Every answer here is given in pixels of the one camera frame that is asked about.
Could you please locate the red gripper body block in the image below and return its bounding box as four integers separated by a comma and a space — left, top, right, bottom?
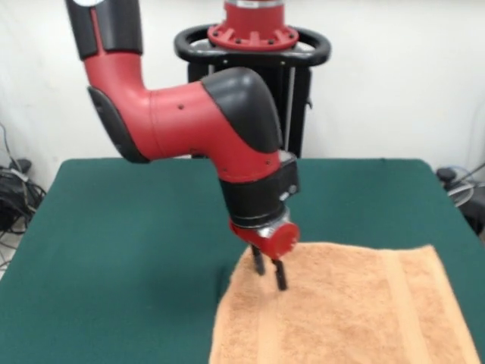
229, 220, 302, 261

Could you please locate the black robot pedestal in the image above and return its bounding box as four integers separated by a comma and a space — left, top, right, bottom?
174, 24, 333, 159

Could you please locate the black cable bundle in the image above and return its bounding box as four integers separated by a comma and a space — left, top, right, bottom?
0, 121, 47, 270

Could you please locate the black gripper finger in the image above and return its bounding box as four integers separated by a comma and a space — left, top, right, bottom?
250, 245, 266, 277
271, 257, 289, 292

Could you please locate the dark green table cloth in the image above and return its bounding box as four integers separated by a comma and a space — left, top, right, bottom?
0, 158, 485, 364

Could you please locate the orange-brown terry towel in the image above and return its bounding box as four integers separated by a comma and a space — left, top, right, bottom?
208, 242, 482, 364

